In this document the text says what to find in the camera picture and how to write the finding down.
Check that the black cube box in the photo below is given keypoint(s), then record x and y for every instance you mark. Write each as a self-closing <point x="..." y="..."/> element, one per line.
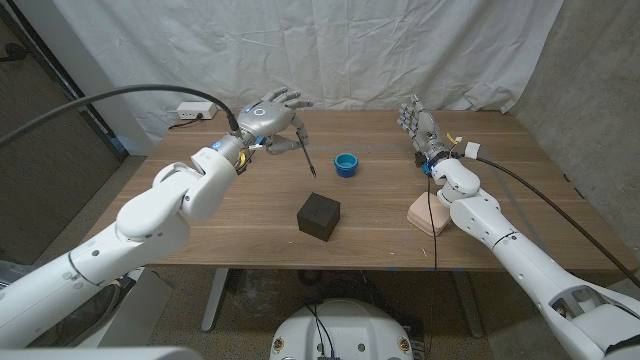
<point x="317" y="217"/>

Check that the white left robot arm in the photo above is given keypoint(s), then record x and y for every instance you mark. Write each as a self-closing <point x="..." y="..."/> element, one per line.
<point x="150" y="220"/>

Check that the pink foam pad stack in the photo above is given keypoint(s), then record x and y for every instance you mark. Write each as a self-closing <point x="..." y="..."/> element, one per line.
<point x="420" y="215"/>

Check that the white backdrop sheet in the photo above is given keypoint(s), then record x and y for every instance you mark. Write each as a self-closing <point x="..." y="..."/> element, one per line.
<point x="320" y="50"/>

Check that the white power strip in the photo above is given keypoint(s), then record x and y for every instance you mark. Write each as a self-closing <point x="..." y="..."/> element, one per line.
<point x="196" y="110"/>

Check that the dark brown door panel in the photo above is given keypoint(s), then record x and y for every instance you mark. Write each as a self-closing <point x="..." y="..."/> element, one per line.
<point x="45" y="150"/>

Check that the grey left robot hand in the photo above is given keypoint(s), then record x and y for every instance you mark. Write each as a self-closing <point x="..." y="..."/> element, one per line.
<point x="267" y="120"/>

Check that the grey table leg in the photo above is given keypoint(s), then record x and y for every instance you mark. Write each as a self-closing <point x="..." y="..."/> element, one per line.
<point x="215" y="300"/>
<point x="470" y="310"/>

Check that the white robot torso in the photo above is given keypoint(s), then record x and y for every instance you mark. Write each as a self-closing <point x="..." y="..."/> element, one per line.
<point x="345" y="335"/>

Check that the white floor board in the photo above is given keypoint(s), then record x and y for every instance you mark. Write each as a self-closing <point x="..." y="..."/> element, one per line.
<point x="147" y="310"/>

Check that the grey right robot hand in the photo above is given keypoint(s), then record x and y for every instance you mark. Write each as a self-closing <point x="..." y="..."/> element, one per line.
<point x="424" y="130"/>

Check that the black yellow foot pedal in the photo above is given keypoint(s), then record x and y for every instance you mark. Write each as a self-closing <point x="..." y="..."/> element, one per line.
<point x="125" y="287"/>

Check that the clear plastic bin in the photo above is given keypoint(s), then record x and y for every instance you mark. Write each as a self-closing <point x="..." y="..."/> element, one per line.
<point x="9" y="274"/>

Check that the black pen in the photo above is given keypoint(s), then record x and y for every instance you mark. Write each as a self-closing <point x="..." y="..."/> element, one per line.
<point x="308" y="160"/>

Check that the small blue bowl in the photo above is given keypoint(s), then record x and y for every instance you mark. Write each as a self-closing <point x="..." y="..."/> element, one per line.
<point x="346" y="162"/>

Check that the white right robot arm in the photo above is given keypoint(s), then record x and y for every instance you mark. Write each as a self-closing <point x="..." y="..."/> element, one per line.
<point x="520" y="270"/>

